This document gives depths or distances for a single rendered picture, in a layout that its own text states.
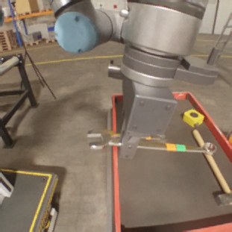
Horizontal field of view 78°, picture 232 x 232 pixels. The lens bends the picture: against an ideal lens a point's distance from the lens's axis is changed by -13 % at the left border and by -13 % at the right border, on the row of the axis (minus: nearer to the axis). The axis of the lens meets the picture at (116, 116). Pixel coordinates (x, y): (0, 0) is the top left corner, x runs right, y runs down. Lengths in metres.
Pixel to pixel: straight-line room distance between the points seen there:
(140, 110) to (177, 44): 0.08
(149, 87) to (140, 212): 0.40
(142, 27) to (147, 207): 0.47
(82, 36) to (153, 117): 0.23
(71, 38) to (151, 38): 0.22
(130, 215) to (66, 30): 0.50
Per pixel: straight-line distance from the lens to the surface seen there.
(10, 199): 1.43
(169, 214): 0.53
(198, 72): 0.22
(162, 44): 0.17
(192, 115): 0.82
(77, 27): 0.35
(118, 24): 0.47
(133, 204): 0.53
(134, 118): 0.18
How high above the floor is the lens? 1.39
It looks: 36 degrees down
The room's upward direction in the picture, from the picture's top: 3 degrees counter-clockwise
